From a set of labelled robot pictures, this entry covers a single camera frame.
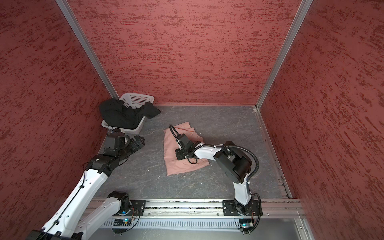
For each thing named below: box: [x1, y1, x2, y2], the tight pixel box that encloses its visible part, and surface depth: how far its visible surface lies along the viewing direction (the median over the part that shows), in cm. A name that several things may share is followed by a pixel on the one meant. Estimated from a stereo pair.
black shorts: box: [99, 98, 161, 130], surface depth 106 cm
